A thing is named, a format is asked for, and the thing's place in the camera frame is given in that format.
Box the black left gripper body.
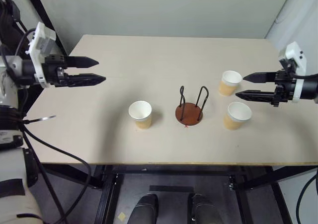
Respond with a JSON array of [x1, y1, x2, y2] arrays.
[[41, 55, 70, 88]]

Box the silver cable tie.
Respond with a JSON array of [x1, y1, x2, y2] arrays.
[[24, 114, 57, 124]]

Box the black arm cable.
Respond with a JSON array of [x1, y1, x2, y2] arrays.
[[296, 168, 318, 224], [21, 121, 91, 224]]

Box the dark rounded robot foot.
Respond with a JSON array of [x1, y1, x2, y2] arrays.
[[189, 193, 221, 224], [130, 193, 159, 224]]

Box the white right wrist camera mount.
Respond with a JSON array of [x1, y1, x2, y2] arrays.
[[278, 41, 308, 103]]

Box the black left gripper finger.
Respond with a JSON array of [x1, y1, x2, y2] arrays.
[[66, 56, 100, 69], [67, 73, 107, 87]]

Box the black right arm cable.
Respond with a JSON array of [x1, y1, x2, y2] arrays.
[[296, 168, 318, 224]]

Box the brown wire cup holder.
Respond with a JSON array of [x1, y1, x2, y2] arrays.
[[175, 85, 209, 127]]

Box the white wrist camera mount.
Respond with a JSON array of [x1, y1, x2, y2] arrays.
[[278, 41, 308, 103], [25, 22, 57, 88]]

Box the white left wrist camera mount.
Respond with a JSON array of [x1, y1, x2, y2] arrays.
[[25, 22, 57, 88]]

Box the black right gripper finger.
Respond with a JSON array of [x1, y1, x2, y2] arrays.
[[235, 89, 276, 104], [242, 72, 277, 84]]

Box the black table frame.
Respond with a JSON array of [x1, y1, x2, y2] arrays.
[[41, 162, 318, 224]]

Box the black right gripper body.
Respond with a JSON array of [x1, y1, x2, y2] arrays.
[[271, 70, 298, 108]]

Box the black slanted frame post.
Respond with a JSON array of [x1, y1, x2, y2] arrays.
[[29, 0, 68, 57]]

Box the black floor tape strip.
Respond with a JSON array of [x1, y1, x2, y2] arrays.
[[149, 185, 195, 193]]

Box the tan paper cup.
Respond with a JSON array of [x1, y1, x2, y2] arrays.
[[218, 70, 243, 97], [128, 100, 153, 130], [223, 101, 253, 131]]

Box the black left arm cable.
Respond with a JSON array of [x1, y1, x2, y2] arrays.
[[21, 121, 91, 224]]

